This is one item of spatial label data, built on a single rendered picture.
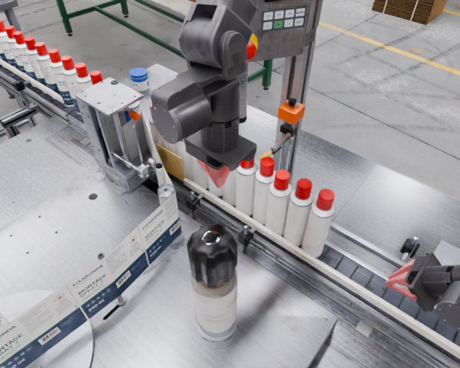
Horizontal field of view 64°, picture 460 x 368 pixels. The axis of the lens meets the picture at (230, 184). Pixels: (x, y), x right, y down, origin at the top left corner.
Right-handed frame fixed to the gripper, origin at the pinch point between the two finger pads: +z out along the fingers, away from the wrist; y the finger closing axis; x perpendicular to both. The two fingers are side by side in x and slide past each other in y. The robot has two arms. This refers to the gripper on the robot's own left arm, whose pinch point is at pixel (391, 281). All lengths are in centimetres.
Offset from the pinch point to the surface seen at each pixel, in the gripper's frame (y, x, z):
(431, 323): -0.1, 11.7, -2.7
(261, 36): -4, -57, -5
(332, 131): -157, -2, 124
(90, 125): 17, -68, 40
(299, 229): 2.4, -18.2, 12.5
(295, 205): 3.1, -24.7, 7.6
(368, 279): -1.2, 0.2, 6.9
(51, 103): 6, -93, 85
